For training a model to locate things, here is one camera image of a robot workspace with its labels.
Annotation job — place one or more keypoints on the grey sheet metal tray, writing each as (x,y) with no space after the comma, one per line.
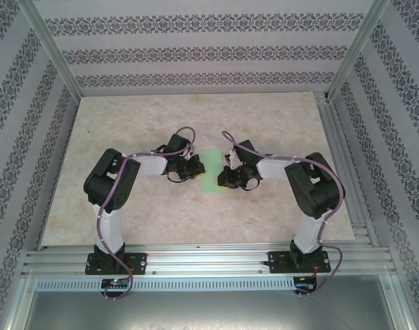
(209,309)

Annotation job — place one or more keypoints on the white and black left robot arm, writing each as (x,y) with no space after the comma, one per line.
(109,178)

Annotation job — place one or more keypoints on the aluminium side rail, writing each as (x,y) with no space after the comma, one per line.
(327,117)

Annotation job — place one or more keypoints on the long aluminium mounting rail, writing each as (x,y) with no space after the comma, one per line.
(205,258)

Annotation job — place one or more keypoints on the aluminium frame post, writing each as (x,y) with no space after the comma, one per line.
(357,44)
(50,44)

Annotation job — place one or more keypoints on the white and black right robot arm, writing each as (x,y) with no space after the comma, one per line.
(312,182)

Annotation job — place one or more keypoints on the green square paper sheet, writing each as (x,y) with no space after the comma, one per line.
(211,178)

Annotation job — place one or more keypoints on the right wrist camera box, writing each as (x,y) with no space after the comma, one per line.
(231,158)

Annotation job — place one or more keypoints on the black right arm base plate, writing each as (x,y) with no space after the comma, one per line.
(278,261)

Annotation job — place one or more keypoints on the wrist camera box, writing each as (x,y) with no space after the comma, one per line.
(192,151)
(231,158)

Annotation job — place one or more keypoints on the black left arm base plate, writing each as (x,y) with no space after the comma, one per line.
(138,263)

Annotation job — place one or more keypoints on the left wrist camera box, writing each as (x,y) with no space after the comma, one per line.
(192,151)

